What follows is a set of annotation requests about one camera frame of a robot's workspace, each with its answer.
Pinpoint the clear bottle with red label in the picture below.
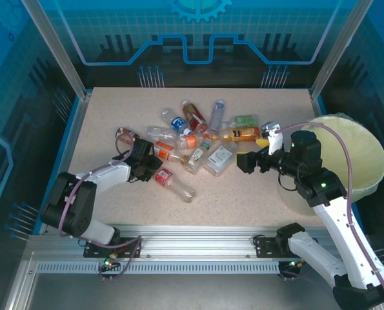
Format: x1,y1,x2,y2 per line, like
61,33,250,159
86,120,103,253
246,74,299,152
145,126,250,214
154,167,197,203

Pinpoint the small brown tea bottle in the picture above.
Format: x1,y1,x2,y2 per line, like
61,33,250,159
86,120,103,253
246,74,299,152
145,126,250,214
115,127,141,145

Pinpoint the orange juice bottle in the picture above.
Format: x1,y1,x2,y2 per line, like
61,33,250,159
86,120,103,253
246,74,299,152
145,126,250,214
210,125,263,143

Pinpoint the square clear bottle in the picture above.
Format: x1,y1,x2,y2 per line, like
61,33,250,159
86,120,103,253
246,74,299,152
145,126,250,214
203,141,238,178

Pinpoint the green cap white label bottle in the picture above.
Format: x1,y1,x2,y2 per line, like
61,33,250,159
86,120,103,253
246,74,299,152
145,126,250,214
184,141,214,176

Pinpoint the pale yellow lined bin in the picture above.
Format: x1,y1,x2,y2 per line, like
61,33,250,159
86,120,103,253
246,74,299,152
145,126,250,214
277,112,384,216

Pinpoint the green label plastic bottle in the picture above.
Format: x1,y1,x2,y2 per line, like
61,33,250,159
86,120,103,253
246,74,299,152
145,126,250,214
223,114,256,129

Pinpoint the small circuit board with LEDs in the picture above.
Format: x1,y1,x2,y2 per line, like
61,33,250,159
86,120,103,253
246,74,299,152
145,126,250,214
103,254,121,271
283,258,304,271

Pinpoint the slotted aluminium strip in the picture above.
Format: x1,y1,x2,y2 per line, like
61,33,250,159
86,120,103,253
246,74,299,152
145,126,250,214
35,261,282,275

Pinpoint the aluminium table side rail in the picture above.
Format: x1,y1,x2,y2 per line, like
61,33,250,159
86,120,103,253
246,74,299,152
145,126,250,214
308,89,325,119
32,90,93,235

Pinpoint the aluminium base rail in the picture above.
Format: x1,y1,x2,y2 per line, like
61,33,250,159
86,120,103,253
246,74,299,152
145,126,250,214
28,225,341,262

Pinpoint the aluminium frame post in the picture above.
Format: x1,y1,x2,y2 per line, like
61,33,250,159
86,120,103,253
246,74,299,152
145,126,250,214
21,0,93,99
309,0,375,99

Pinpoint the grey metal base plate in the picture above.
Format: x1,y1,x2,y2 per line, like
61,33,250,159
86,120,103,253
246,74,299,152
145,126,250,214
5,251,384,310

